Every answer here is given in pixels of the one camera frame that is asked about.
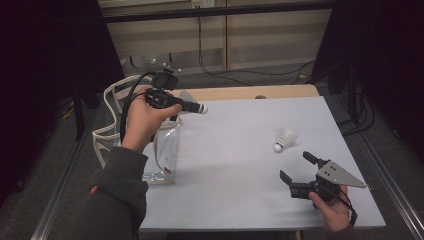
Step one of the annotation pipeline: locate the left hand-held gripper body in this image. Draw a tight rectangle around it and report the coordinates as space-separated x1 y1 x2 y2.
144 58 185 112

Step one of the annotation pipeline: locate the bundle of black cables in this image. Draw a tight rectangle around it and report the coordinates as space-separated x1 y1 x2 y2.
336 86 376 136

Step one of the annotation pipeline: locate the person's left hand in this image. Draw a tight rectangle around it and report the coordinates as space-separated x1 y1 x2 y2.
120 87 183 154

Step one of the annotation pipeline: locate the transparent bag with beige trim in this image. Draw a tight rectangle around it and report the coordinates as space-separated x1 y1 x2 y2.
92 74 183 185

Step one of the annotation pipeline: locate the right hand-held gripper black cable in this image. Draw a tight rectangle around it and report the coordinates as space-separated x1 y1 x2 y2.
324 186 359 226

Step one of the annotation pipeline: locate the black horizontal bar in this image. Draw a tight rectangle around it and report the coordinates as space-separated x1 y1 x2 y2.
103 1 334 24

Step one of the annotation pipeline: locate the black metal stand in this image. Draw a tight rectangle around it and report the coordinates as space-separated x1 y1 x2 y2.
71 79 101 141
328 63 359 124

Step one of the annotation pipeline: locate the long black floor cable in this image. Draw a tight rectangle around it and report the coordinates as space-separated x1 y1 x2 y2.
197 16 316 87

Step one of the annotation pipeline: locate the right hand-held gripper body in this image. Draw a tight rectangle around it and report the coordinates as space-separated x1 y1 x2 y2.
289 159 368 202

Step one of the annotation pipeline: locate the metal floor rail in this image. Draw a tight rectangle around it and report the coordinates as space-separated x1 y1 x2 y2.
30 109 101 240
353 131 424 240

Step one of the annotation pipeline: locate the hand-held gripper black cable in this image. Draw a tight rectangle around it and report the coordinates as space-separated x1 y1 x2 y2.
324 186 359 226
119 71 158 144

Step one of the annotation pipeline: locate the person's right hand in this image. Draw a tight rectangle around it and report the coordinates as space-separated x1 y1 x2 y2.
308 184 351 234

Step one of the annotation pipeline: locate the white wall socket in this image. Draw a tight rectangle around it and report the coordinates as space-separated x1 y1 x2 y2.
190 0 216 9

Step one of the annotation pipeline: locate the left hand-held gripper black cable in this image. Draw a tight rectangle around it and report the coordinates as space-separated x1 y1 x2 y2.
119 71 158 144

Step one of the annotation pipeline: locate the white table board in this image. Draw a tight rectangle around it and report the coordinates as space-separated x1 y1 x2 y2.
139 95 387 231

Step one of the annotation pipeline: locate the black curtain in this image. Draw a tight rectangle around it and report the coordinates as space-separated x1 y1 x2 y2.
313 0 424 161
0 0 126 201

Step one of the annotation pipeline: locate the wooden table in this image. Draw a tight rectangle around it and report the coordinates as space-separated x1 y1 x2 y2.
169 83 321 103

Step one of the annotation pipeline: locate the beige cabinet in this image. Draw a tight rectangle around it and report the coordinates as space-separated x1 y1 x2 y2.
99 0 334 79

